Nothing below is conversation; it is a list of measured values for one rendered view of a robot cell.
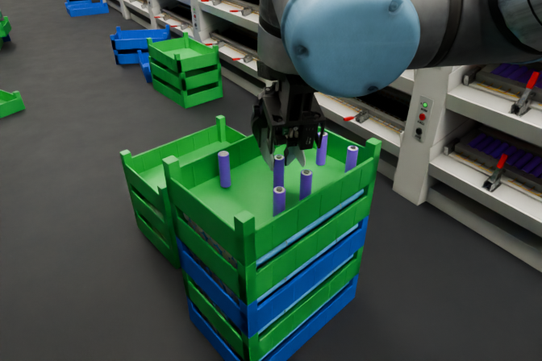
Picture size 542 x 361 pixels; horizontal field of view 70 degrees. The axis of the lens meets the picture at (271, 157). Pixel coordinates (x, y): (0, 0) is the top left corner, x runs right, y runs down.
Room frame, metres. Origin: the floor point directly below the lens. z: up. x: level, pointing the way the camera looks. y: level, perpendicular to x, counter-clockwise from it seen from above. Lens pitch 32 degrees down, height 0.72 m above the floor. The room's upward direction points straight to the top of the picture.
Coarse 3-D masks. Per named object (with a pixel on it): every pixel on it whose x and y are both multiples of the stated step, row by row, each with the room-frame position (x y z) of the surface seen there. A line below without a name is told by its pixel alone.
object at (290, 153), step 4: (288, 148) 0.52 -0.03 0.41; (292, 148) 0.52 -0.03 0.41; (296, 148) 0.51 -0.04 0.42; (284, 152) 0.54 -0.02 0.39; (288, 152) 0.52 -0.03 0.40; (292, 152) 0.52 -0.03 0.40; (296, 152) 0.51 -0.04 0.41; (300, 152) 0.50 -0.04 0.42; (288, 156) 0.53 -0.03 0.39; (292, 156) 0.53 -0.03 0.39; (296, 156) 0.51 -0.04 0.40; (300, 156) 0.50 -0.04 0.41; (304, 156) 0.48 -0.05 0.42; (288, 160) 0.53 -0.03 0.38; (292, 160) 0.53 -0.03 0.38; (300, 160) 0.50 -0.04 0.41; (304, 160) 0.48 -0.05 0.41; (288, 164) 0.53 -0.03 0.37; (304, 164) 0.48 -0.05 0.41
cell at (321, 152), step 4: (324, 132) 0.61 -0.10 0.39; (324, 136) 0.60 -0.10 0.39; (324, 140) 0.60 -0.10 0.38; (324, 144) 0.60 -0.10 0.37; (320, 148) 0.60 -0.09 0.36; (324, 148) 0.61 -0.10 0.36; (316, 152) 0.61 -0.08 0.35; (320, 152) 0.60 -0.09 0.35; (324, 152) 0.61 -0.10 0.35; (316, 156) 0.61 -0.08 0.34; (320, 156) 0.60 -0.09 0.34; (324, 156) 0.61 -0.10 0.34; (316, 160) 0.61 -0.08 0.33; (320, 160) 0.60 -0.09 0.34; (324, 160) 0.61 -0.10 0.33; (320, 164) 0.60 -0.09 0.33
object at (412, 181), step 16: (416, 80) 0.96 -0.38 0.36; (432, 80) 0.92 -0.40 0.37; (416, 96) 0.95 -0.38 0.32; (432, 96) 0.91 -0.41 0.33; (416, 112) 0.94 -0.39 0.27; (432, 112) 0.90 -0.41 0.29; (448, 112) 0.90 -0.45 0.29; (432, 128) 0.89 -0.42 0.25; (448, 128) 0.91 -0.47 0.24; (416, 144) 0.92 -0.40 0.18; (432, 144) 0.88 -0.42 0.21; (400, 160) 0.95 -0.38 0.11; (416, 160) 0.91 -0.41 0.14; (400, 176) 0.94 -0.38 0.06; (416, 176) 0.90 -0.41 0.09; (432, 176) 0.90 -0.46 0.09; (400, 192) 0.93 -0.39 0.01; (416, 192) 0.89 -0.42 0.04
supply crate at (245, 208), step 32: (320, 128) 0.66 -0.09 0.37; (192, 160) 0.54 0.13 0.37; (256, 160) 0.62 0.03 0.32; (192, 192) 0.52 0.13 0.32; (224, 192) 0.52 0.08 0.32; (256, 192) 0.52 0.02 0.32; (288, 192) 0.52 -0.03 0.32; (320, 192) 0.46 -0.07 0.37; (352, 192) 0.52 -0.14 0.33; (224, 224) 0.39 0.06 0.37; (256, 224) 0.44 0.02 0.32; (288, 224) 0.42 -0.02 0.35; (256, 256) 0.38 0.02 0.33
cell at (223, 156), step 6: (222, 156) 0.53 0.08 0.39; (228, 156) 0.54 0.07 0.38; (222, 162) 0.53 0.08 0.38; (228, 162) 0.54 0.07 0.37; (222, 168) 0.53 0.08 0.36; (228, 168) 0.54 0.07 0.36; (222, 174) 0.53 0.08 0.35; (228, 174) 0.54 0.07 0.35; (222, 180) 0.53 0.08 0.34; (228, 180) 0.54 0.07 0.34; (222, 186) 0.53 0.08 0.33; (228, 186) 0.53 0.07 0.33
